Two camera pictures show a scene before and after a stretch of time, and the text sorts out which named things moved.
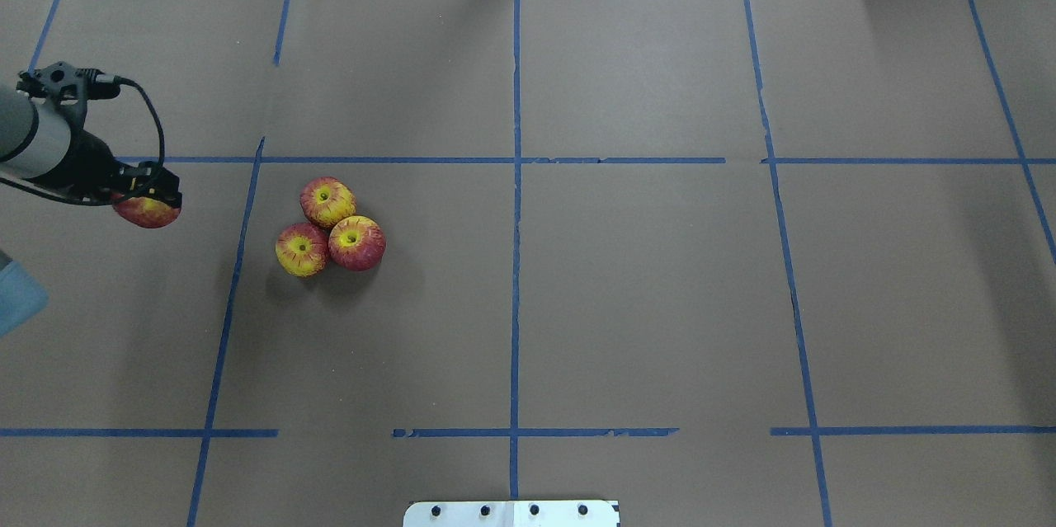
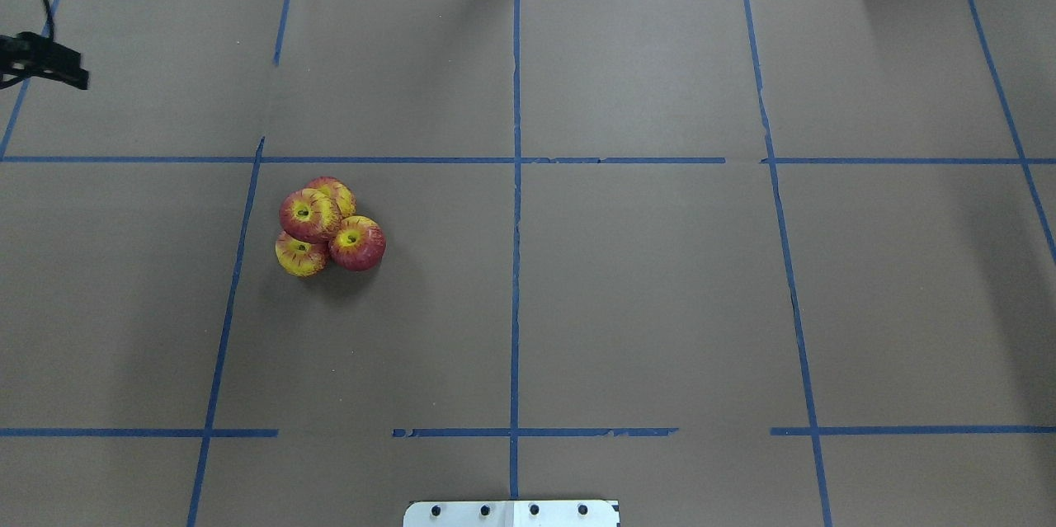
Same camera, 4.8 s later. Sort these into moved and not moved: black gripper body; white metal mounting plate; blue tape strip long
Moved: black gripper body
Not moved: white metal mounting plate; blue tape strip long
